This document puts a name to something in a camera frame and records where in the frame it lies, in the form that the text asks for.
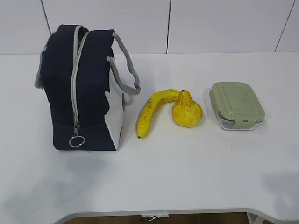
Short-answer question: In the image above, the yellow banana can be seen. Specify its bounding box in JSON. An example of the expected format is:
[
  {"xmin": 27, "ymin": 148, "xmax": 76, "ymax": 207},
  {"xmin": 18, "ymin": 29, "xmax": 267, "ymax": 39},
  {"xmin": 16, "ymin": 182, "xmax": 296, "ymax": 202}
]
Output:
[{"xmin": 136, "ymin": 89, "xmax": 179, "ymax": 138}]

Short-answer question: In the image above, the yellow pear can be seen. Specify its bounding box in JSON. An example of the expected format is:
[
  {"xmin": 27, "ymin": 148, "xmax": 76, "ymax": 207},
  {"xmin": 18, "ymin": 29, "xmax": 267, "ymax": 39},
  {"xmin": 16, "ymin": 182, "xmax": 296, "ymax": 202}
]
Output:
[{"xmin": 172, "ymin": 90, "xmax": 203, "ymax": 128}]

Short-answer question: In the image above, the navy blue lunch bag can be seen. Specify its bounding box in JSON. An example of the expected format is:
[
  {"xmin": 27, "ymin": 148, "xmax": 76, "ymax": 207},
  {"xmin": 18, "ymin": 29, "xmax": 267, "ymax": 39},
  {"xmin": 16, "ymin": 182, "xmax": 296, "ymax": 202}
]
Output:
[{"xmin": 35, "ymin": 25, "xmax": 141, "ymax": 151}]

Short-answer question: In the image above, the green lid glass container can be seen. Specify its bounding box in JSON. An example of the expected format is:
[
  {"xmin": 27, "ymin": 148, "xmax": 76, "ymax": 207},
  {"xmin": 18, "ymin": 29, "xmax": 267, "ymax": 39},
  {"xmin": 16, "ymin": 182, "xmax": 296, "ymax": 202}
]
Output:
[{"xmin": 209, "ymin": 82, "xmax": 265, "ymax": 131}]

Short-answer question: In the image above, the white tag under table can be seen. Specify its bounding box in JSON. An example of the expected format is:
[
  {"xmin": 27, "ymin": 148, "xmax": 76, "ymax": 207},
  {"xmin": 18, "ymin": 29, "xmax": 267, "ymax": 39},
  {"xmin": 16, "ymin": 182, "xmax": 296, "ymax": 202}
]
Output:
[{"xmin": 139, "ymin": 214, "xmax": 170, "ymax": 222}]

